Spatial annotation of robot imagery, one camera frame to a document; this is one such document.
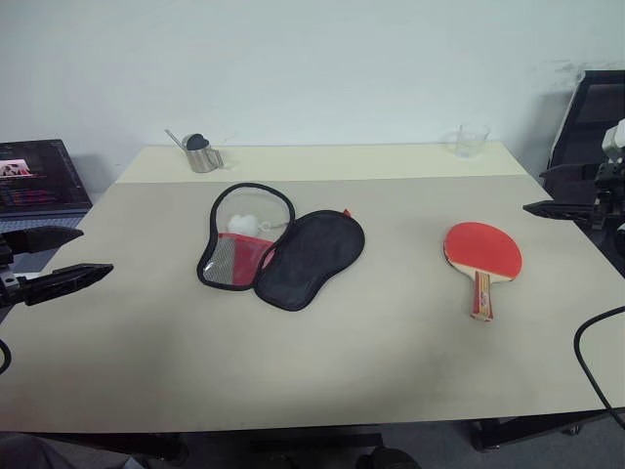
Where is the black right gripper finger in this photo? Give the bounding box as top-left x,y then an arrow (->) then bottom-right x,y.
539,163 -> 600,185
522,199 -> 596,227

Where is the open laptop computer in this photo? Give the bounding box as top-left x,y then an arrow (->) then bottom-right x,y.
0,139 -> 95,222

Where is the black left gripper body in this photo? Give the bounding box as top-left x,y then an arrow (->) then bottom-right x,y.
0,233 -> 25,310

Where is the black office chair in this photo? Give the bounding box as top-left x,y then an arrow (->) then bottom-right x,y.
540,69 -> 625,231

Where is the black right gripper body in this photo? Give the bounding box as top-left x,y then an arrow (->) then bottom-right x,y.
591,162 -> 625,234

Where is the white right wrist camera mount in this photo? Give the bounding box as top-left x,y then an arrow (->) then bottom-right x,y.
602,118 -> 625,162

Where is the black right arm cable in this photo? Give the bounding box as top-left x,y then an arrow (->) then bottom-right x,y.
573,306 -> 625,427

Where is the black red paddle case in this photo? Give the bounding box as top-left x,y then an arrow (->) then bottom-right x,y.
195,182 -> 367,313

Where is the stainless steel cup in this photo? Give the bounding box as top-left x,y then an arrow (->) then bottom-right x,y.
182,132 -> 227,174

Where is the red table tennis paddle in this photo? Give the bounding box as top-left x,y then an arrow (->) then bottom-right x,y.
442,221 -> 524,322

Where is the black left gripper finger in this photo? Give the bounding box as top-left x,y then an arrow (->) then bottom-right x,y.
8,226 -> 85,256
19,263 -> 115,307

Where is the black table frame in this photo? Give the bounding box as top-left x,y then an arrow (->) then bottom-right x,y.
243,408 -> 625,460

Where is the clear glass cup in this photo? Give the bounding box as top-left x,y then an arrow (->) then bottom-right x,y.
445,123 -> 491,160

